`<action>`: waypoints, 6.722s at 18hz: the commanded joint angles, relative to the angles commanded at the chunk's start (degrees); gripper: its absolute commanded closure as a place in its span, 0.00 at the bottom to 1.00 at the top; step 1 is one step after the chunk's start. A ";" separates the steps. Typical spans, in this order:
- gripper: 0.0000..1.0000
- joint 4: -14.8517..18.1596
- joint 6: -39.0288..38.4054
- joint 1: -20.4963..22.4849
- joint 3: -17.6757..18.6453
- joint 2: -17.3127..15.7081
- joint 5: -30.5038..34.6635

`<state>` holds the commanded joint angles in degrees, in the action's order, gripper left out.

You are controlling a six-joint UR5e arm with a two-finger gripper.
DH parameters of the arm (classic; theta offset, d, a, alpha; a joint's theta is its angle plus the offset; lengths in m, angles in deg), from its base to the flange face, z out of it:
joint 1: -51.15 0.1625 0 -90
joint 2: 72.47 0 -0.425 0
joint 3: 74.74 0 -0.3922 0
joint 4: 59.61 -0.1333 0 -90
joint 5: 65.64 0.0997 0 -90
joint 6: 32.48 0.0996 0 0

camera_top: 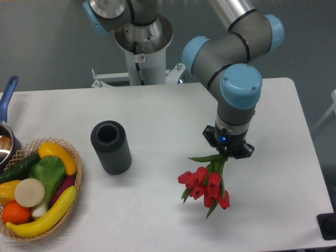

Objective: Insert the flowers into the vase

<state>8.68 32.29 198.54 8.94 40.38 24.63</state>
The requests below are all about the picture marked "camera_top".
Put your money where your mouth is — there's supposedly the green bok choy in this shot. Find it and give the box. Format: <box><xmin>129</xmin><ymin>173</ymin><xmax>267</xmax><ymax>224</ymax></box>
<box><xmin>28</xmin><ymin>155</ymin><xmax>65</xmax><ymax>219</ymax></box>

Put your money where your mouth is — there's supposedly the black device table corner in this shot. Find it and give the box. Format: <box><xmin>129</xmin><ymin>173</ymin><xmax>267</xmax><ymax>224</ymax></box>
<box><xmin>317</xmin><ymin>213</ymin><xmax>335</xmax><ymax>240</ymax></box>

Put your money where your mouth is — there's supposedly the green cucumber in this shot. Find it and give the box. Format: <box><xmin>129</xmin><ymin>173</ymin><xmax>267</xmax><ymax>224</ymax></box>
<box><xmin>1</xmin><ymin>153</ymin><xmax>40</xmax><ymax>184</ymax></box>

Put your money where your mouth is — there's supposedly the woven wicker basket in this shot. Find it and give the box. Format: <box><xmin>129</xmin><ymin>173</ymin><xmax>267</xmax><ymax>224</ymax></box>
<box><xmin>1</xmin><ymin>138</ymin><xmax>82</xmax><ymax>241</ymax></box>

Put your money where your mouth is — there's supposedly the dark grey ribbed vase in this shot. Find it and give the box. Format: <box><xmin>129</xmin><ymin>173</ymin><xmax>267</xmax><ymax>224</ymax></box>
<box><xmin>90</xmin><ymin>120</ymin><xmax>132</xmax><ymax>175</ymax></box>

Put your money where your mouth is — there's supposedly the long yellow banana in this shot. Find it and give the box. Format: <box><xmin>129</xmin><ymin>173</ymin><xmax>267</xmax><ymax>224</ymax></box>
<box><xmin>6</xmin><ymin>185</ymin><xmax>77</xmax><ymax>238</ymax></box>

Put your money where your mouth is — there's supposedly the orange fruit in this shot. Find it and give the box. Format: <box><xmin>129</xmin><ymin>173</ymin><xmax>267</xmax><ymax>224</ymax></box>
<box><xmin>1</xmin><ymin>202</ymin><xmax>31</xmax><ymax>225</ymax></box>

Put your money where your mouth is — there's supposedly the purple sweet potato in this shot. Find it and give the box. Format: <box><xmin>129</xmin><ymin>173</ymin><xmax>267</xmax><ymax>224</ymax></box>
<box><xmin>49</xmin><ymin>176</ymin><xmax>76</xmax><ymax>207</ymax></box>

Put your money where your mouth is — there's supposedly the yellow pepper left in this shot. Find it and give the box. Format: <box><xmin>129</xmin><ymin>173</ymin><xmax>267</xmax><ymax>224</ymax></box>
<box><xmin>0</xmin><ymin>180</ymin><xmax>21</xmax><ymax>205</ymax></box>

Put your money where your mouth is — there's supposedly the blue handled saucepan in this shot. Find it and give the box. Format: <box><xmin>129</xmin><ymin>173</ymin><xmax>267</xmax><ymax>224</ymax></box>
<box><xmin>1</xmin><ymin>76</ymin><xmax>22</xmax><ymax>173</ymax></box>

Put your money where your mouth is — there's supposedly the white frame right edge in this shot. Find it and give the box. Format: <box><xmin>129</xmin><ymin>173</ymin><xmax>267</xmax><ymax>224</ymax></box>
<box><xmin>312</xmin><ymin>90</ymin><xmax>335</xmax><ymax>134</ymax></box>

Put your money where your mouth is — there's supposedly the beige round radish slice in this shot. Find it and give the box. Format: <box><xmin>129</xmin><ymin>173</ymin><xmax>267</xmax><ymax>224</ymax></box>
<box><xmin>14</xmin><ymin>178</ymin><xmax>45</xmax><ymax>207</ymax></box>

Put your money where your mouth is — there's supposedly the red tulip bouquet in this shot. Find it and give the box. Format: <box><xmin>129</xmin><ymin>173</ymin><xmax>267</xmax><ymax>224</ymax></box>
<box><xmin>177</xmin><ymin>154</ymin><xmax>230</xmax><ymax>218</ymax></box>

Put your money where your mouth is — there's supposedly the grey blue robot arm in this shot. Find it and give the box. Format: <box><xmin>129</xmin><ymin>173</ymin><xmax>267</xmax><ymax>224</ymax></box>
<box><xmin>83</xmin><ymin>1</ymin><xmax>284</xmax><ymax>159</ymax></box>

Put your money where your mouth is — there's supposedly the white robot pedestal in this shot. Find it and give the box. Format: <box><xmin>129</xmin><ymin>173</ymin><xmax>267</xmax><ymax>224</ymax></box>
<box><xmin>91</xmin><ymin>14</ymin><xmax>186</xmax><ymax>88</ymax></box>

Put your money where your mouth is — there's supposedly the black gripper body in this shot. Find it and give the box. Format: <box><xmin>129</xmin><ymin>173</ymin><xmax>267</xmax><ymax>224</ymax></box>
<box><xmin>203</xmin><ymin>125</ymin><xmax>255</xmax><ymax>159</ymax></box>

